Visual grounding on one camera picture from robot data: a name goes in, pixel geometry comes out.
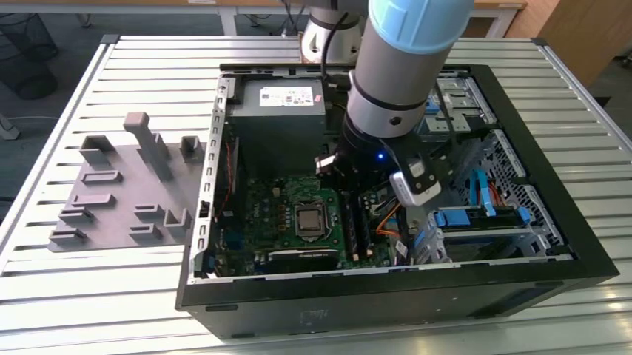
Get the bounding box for wooden cabinet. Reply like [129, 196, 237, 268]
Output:
[535, 0, 632, 88]

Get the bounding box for small blue plastic carrier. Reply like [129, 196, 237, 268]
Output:
[412, 227, 436, 260]

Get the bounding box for small black-mounted wrist camera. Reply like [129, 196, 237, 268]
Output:
[312, 152, 342, 178]

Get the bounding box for orange flat cable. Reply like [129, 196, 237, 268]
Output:
[375, 209, 406, 237]

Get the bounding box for grey box wrist camera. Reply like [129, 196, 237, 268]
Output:
[382, 138, 445, 207]

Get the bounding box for black graphics card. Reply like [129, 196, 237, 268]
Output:
[264, 246, 342, 274]

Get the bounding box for grey parts rack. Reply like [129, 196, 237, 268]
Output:
[46, 112, 205, 254]

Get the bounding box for grey metal drive cage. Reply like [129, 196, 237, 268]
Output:
[416, 75, 497, 147]

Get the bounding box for hard disk in blue carrier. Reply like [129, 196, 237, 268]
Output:
[432, 206, 533, 233]

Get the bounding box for silver CPU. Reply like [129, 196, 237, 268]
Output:
[295, 209, 322, 232]

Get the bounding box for black cable bundle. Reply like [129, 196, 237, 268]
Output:
[423, 129, 494, 175]

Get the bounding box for black camera cable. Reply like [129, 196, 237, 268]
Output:
[318, 10, 352, 92]

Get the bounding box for black PC case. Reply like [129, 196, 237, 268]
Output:
[175, 62, 621, 339]

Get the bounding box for black mesh waste bin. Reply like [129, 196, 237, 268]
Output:
[0, 13, 58, 100]

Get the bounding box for green motherboard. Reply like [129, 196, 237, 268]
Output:
[213, 173, 383, 277]

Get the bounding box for metal CPU socket cover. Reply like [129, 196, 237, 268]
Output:
[292, 200, 331, 243]

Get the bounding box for grey power supply with label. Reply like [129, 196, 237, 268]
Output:
[225, 79, 327, 177]

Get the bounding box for blue flat data cable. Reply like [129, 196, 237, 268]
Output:
[467, 168, 498, 218]

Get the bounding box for wooden desk with white legs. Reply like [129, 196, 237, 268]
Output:
[216, 0, 527, 38]

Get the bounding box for white furniture foot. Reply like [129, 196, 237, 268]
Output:
[0, 112, 21, 141]

